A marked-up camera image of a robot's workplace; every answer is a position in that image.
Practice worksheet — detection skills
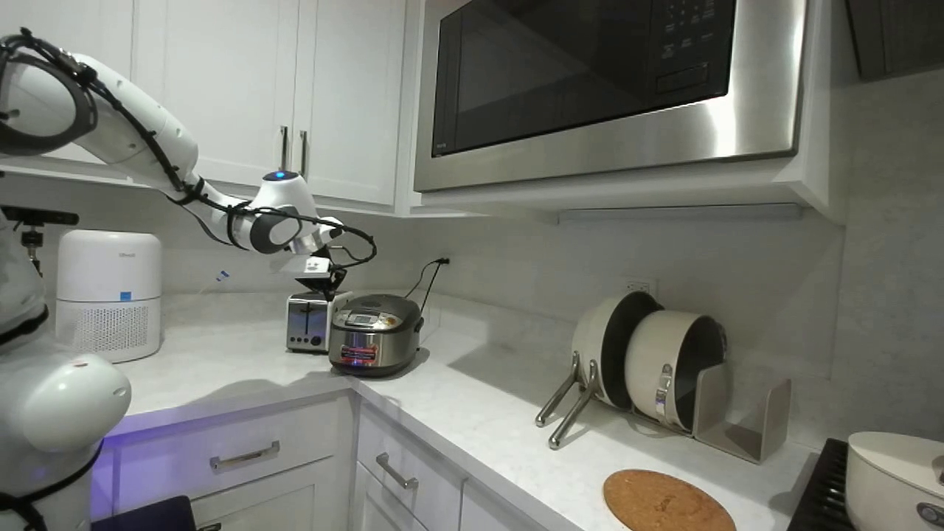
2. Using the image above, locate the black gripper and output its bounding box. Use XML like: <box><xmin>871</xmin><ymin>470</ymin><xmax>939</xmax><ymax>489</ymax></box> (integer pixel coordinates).
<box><xmin>303</xmin><ymin>259</ymin><xmax>350</xmax><ymax>300</ymax></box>

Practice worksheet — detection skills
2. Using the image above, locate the silver rice cooker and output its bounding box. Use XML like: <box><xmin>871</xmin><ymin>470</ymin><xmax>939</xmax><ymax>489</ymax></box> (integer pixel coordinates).
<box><xmin>325</xmin><ymin>289</ymin><xmax>427</xmax><ymax>380</ymax></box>

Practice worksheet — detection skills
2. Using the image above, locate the silver toaster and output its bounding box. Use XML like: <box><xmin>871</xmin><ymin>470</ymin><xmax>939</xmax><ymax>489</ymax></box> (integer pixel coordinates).
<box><xmin>284</xmin><ymin>289</ymin><xmax>342</xmax><ymax>356</ymax></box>

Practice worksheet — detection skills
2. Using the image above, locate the white air purifier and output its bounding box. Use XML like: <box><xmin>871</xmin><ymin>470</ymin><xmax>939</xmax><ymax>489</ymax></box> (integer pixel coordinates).
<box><xmin>52</xmin><ymin>228</ymin><xmax>166</xmax><ymax>365</ymax></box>

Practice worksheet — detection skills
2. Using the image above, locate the wide white drawer front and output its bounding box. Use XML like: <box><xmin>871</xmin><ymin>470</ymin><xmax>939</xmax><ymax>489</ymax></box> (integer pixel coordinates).
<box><xmin>109</xmin><ymin>393</ymin><xmax>346</xmax><ymax>516</ymax></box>

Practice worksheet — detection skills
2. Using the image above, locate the narrow white drawer front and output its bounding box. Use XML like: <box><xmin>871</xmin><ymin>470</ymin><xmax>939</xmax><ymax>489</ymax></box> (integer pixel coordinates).
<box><xmin>350</xmin><ymin>402</ymin><xmax>465</xmax><ymax>531</ymax></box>

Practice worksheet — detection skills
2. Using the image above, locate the white lower drawer front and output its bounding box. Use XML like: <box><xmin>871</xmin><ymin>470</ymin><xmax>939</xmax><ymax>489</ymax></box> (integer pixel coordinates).
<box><xmin>349</xmin><ymin>461</ymin><xmax>432</xmax><ymax>531</ymax></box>

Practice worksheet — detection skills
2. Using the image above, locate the small cream frying pan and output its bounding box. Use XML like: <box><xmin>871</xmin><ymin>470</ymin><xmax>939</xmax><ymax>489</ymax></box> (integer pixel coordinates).
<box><xmin>535</xmin><ymin>293</ymin><xmax>653</xmax><ymax>432</ymax></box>

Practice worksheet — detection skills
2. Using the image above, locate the large cream frying pan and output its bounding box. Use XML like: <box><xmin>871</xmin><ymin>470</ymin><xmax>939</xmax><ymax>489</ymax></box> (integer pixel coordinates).
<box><xmin>545</xmin><ymin>286</ymin><xmax>663</xmax><ymax>454</ymax></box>

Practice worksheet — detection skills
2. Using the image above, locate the dark blue object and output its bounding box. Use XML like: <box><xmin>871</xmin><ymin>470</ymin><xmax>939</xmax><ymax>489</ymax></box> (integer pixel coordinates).
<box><xmin>88</xmin><ymin>492</ymin><xmax>201</xmax><ymax>531</ymax></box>

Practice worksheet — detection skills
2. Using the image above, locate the stainless steel microwave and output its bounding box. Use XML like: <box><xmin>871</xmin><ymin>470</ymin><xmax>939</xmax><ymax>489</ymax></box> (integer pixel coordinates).
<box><xmin>409</xmin><ymin>0</ymin><xmax>812</xmax><ymax>196</ymax></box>

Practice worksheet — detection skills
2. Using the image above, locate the round cork trivet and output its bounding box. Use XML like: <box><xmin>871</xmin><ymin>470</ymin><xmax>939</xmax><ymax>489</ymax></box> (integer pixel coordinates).
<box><xmin>598</xmin><ymin>467</ymin><xmax>740</xmax><ymax>531</ymax></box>

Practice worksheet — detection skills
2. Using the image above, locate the grey metal pan rack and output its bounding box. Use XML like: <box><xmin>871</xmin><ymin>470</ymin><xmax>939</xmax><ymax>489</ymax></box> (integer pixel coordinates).
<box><xmin>684</xmin><ymin>359</ymin><xmax>796</xmax><ymax>467</ymax></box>

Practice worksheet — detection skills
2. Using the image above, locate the white pot with lid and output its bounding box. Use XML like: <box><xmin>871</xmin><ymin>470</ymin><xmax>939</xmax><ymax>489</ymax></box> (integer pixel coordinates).
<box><xmin>845</xmin><ymin>427</ymin><xmax>944</xmax><ymax>531</ymax></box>

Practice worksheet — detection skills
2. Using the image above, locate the dark range hood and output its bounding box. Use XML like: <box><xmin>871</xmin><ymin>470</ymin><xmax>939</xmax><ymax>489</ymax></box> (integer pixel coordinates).
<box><xmin>842</xmin><ymin>0</ymin><xmax>944</xmax><ymax>82</ymax></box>

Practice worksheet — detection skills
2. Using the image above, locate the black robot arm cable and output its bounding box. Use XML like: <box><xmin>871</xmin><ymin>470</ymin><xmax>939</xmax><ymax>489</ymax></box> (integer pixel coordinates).
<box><xmin>0</xmin><ymin>27</ymin><xmax>380</xmax><ymax>271</ymax></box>

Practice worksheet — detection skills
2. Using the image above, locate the black rice cooker cord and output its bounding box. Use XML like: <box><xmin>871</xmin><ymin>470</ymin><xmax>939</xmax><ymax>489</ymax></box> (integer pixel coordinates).
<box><xmin>401</xmin><ymin>253</ymin><xmax>454</xmax><ymax>322</ymax></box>

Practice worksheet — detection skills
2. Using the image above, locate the long metal drawer handle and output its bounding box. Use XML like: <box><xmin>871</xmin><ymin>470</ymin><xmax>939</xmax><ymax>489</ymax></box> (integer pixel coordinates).
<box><xmin>207</xmin><ymin>439</ymin><xmax>287</xmax><ymax>476</ymax></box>

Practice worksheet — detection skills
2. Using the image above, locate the short metal drawer handle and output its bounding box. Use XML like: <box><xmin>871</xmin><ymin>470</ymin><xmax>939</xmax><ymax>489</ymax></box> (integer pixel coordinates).
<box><xmin>373</xmin><ymin>448</ymin><xmax>424</xmax><ymax>497</ymax></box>

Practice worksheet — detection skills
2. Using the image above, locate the black bracket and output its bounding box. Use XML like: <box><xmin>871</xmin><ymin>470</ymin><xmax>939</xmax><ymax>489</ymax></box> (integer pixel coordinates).
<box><xmin>0</xmin><ymin>200</ymin><xmax>83</xmax><ymax>252</ymax></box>

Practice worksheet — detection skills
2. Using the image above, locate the cream pot with loop handle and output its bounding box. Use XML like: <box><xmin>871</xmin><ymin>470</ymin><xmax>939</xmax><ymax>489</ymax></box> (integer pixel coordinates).
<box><xmin>623</xmin><ymin>308</ymin><xmax>731</xmax><ymax>436</ymax></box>

